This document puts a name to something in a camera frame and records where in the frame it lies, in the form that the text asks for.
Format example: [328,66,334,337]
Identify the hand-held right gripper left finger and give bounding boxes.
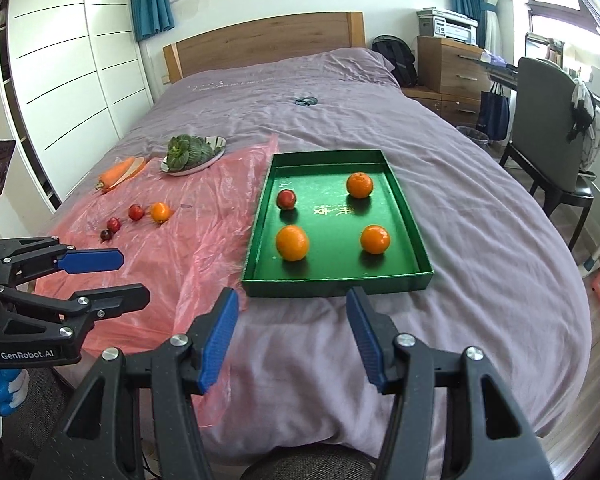
[42,287,240,480]

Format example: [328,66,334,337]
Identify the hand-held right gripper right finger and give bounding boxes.
[346,286,553,480]

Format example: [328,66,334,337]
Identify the bed with purple blanket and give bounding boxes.
[32,47,593,480]

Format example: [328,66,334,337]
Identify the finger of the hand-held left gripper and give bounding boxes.
[0,283,151,342]
[0,236,125,288]

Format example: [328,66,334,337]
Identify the dark blue bag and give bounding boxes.
[476,82,511,142]

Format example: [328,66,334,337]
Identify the carrot on oval plate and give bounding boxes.
[102,156,147,194]

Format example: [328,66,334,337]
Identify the clothes on chair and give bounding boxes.
[566,77,600,171]

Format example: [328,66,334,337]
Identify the wooden dresser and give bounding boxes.
[416,35,496,128]

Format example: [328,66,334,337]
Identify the pink plastic sheet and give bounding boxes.
[32,135,281,428]

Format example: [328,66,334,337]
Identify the grey chair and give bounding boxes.
[499,56,597,253]

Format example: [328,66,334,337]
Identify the white wardrobe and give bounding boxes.
[0,0,153,211]

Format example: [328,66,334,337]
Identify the grey desk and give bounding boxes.
[475,52,600,126]

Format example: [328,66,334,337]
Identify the green vegetable on plate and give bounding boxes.
[160,135,227,177]

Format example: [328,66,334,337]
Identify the green tray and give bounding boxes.
[241,149,435,298]

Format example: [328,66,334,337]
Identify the grey fabric stool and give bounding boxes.
[240,442,381,480]

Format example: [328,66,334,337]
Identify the white printer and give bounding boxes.
[416,8,479,46]

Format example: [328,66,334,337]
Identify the waste basket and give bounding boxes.
[455,126,490,147]

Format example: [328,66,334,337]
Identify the person's left hand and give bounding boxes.
[0,367,31,417]

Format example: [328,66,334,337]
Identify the wooden headboard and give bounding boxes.
[162,11,366,86]

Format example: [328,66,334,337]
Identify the bok choy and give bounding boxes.
[166,134,216,169]

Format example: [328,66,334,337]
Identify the black backpack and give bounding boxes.
[371,35,418,88]

